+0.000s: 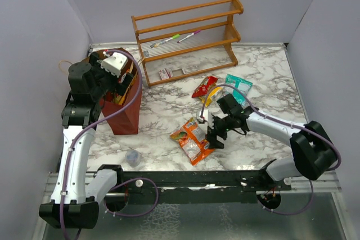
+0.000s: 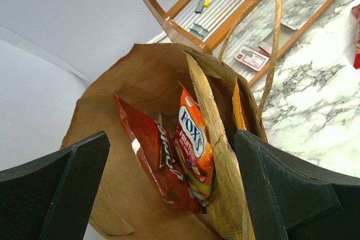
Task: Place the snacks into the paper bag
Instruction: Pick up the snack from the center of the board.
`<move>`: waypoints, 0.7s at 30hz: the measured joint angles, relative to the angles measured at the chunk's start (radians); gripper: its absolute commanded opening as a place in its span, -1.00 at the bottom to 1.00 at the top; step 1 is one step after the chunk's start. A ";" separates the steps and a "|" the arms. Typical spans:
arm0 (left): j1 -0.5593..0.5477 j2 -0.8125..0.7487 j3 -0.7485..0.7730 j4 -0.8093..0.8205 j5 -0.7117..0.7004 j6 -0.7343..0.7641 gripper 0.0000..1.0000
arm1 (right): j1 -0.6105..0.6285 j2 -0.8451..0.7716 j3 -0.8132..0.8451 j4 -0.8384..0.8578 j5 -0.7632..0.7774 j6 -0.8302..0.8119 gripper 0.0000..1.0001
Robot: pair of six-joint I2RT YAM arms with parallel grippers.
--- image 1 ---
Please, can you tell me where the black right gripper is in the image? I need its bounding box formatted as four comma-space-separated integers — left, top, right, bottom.
205, 114, 235, 148

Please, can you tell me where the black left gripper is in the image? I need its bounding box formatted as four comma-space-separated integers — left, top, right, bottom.
90, 52, 132, 101

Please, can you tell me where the orange Fox's candy bag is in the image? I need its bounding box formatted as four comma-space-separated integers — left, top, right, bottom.
169, 117, 215, 166

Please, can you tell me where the gold brown chips bag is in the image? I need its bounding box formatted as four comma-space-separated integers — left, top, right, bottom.
112, 63, 136, 105

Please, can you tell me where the red yellow snack packet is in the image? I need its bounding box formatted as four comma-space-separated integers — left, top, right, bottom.
191, 76, 218, 98

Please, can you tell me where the brown and red paper bag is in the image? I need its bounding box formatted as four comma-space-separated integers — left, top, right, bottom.
58, 48, 143, 136

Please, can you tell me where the teal mint candy bag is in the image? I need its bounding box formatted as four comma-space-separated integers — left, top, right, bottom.
222, 74, 253, 107

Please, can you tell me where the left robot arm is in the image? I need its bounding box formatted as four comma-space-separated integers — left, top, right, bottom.
39, 49, 140, 230

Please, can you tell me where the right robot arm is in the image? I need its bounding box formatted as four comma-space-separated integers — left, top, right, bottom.
199, 94, 341, 190

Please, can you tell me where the green capped marker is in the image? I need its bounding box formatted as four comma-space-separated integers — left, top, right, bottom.
150, 34, 180, 48

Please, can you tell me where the yellow snack bar packet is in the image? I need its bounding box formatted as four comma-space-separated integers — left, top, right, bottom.
199, 87, 223, 107

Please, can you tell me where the red white staples box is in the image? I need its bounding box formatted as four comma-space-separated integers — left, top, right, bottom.
159, 68, 173, 80

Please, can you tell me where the wooden three-tier rack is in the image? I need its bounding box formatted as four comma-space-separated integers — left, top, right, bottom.
131, 0, 244, 87

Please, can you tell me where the pink capped marker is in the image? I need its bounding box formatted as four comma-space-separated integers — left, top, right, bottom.
177, 30, 201, 43

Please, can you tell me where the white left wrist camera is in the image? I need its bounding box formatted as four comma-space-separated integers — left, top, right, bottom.
100, 50, 128, 78

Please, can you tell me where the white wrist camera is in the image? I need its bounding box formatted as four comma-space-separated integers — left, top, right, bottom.
100, 50, 128, 78
196, 109, 213, 134

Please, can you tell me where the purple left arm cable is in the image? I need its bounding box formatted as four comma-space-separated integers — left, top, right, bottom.
59, 49, 141, 240

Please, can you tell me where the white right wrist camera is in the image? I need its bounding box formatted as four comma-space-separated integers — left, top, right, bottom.
196, 109, 213, 134

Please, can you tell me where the black base frame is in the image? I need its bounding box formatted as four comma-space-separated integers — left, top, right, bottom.
97, 163, 292, 205

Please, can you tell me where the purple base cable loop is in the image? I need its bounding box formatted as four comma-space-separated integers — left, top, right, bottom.
102, 177, 159, 218

